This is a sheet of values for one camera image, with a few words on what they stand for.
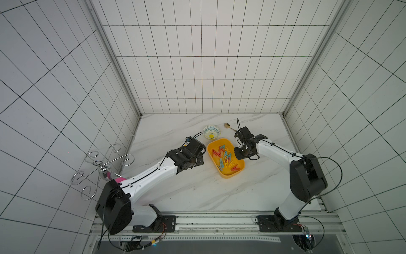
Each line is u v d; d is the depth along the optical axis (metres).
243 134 0.73
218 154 0.97
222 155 0.96
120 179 0.45
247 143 0.67
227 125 1.13
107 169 0.62
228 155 0.95
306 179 0.46
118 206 0.39
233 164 0.92
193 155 0.60
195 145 0.61
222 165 0.91
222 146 0.99
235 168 0.91
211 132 1.07
